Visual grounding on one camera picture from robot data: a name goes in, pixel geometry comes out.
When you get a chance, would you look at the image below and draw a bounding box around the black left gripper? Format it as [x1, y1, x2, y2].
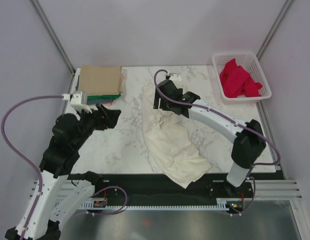
[73, 102, 122, 149]

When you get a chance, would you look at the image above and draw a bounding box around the cream white t shirt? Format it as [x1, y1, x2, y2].
[142, 86, 212, 189]

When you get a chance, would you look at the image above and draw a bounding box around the white plastic laundry basket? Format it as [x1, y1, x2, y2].
[212, 51, 272, 105]

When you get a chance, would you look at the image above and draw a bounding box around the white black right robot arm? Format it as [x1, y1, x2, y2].
[153, 79, 266, 197]

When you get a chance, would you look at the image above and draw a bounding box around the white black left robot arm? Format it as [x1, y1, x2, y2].
[5, 105, 121, 240]

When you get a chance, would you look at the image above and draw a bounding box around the folded blue grey t shirt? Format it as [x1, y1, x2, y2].
[74, 79, 115, 106]

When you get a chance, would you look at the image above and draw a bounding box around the folded green t shirt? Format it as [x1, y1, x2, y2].
[87, 93, 121, 101]

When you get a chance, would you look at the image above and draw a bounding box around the folded tan t shirt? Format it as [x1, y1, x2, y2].
[78, 64, 123, 96]

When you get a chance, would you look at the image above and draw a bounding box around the folded salmon pink t shirt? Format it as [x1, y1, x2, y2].
[112, 73, 126, 102]

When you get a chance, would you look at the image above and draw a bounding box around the red t shirt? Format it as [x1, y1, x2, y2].
[219, 58, 263, 98]

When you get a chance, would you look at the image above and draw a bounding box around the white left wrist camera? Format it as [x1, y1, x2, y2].
[62, 91, 93, 113]

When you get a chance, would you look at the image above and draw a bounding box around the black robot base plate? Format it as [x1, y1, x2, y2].
[77, 171, 255, 207]

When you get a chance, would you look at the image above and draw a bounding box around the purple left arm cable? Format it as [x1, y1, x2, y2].
[1, 94, 64, 238]

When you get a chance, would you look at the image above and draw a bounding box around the white slotted cable duct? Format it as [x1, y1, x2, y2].
[79, 199, 229, 211]

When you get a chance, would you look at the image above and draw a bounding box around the left aluminium frame post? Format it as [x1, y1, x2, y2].
[29, 0, 77, 76]

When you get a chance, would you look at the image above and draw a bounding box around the aluminium frame post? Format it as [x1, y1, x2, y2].
[29, 0, 77, 76]
[256, 0, 295, 60]

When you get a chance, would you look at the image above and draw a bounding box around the right aluminium frame post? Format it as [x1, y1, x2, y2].
[256, 0, 295, 60]

